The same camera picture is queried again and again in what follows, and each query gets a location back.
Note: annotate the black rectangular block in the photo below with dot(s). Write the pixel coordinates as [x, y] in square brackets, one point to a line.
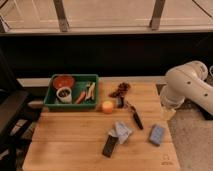
[109, 146]

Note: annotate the black chair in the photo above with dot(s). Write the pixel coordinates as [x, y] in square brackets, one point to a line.
[15, 116]

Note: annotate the green plastic tray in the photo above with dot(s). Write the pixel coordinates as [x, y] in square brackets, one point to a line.
[81, 81]

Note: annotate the blue sponge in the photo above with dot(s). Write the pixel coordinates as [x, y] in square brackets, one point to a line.
[156, 135]

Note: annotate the orange round fruit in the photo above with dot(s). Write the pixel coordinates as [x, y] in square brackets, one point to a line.
[107, 107]

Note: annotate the black handled tool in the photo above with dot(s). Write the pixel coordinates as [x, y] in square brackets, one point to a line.
[135, 116]

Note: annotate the small dark metal object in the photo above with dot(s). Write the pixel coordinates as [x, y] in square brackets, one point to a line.
[120, 102]

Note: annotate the dark red grape bunch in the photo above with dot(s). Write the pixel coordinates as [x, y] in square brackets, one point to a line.
[121, 91]

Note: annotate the red bowl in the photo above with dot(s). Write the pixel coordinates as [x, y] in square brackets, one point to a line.
[63, 81]

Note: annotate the pale corn cob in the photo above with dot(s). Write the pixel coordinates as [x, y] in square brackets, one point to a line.
[90, 91]

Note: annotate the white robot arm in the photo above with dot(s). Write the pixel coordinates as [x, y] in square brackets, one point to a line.
[187, 81]

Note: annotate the white cup with beans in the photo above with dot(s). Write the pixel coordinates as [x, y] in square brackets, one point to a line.
[64, 94]

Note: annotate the light blue-white towel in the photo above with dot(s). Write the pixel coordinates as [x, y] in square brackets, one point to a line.
[121, 131]

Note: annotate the orange carrot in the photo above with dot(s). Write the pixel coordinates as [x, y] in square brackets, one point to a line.
[81, 97]

